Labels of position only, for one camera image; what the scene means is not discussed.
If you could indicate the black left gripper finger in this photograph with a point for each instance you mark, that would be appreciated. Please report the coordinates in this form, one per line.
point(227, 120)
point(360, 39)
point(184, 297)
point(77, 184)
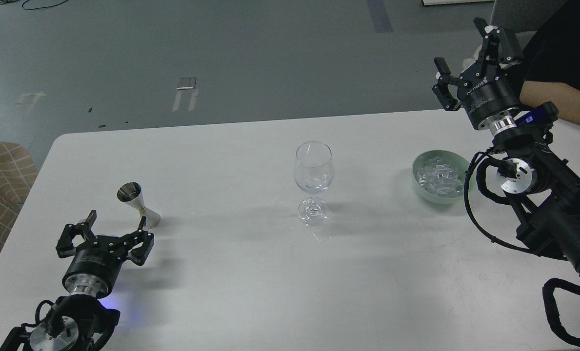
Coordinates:
point(65, 246)
point(135, 246)

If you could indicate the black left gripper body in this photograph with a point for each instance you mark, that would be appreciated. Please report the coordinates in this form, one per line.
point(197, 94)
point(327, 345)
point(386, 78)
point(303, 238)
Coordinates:
point(94, 268)

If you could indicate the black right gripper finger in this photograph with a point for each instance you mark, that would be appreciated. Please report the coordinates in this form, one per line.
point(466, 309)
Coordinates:
point(499, 51)
point(444, 81)

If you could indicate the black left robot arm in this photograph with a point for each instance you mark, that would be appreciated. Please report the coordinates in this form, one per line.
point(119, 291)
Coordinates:
point(78, 321)

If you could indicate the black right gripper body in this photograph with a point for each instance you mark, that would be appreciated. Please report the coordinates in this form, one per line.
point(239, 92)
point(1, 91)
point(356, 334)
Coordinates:
point(486, 99)

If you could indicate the steel double jigger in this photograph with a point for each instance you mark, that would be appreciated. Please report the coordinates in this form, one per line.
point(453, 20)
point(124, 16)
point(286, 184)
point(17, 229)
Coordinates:
point(131, 194)

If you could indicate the clear ice cubes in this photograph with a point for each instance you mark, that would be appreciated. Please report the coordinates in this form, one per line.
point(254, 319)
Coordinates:
point(441, 180)

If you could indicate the white office chair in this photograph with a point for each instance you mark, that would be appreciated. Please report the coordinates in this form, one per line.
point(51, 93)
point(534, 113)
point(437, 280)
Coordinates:
point(523, 17)

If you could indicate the green bowl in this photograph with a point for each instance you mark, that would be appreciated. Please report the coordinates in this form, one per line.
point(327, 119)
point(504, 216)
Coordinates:
point(438, 156)

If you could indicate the person's black clothed torso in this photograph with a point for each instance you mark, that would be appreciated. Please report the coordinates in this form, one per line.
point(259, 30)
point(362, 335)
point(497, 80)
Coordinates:
point(553, 53)

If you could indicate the clear wine glass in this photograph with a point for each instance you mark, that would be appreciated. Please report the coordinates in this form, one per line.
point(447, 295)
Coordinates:
point(313, 173)

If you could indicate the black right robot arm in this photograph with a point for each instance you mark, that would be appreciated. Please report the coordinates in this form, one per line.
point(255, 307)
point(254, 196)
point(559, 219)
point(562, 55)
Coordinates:
point(519, 169)

